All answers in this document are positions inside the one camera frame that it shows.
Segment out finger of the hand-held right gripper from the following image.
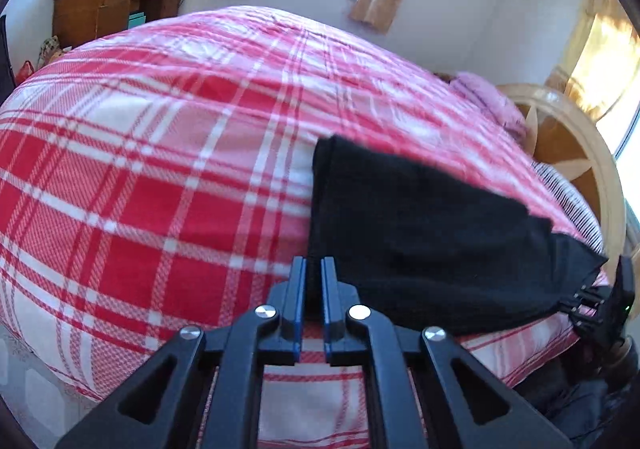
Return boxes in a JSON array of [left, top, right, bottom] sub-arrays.
[[570, 307, 604, 335], [574, 285, 610, 308]]

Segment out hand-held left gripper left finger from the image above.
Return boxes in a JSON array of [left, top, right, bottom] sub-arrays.
[[55, 256, 307, 449]]

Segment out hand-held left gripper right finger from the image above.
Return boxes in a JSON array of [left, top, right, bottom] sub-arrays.
[[321, 256, 574, 449]]

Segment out black pants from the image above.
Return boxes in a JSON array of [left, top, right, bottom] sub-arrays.
[[306, 134, 610, 336]]

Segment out person's dark clothing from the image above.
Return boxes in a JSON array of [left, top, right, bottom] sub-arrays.
[[514, 341, 640, 449]]

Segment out striped pillow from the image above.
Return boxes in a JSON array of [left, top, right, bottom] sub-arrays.
[[531, 162, 606, 255]]

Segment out wooden headboard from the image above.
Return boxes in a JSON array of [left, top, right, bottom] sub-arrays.
[[495, 83, 629, 271]]

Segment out bright large window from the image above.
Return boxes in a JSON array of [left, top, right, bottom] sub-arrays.
[[614, 94, 640, 162]]

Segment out red plaid bed blanket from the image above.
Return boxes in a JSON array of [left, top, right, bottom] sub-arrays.
[[0, 5, 608, 449]]

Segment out pink folded blanket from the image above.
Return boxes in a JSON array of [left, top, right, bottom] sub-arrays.
[[449, 72, 532, 141]]

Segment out yellow curtain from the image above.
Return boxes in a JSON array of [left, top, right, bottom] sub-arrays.
[[545, 0, 640, 122]]

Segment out floral bag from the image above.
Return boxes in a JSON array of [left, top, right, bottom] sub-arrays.
[[37, 35, 64, 66]]

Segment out wooden desk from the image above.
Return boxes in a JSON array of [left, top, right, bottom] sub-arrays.
[[52, 0, 191, 50]]

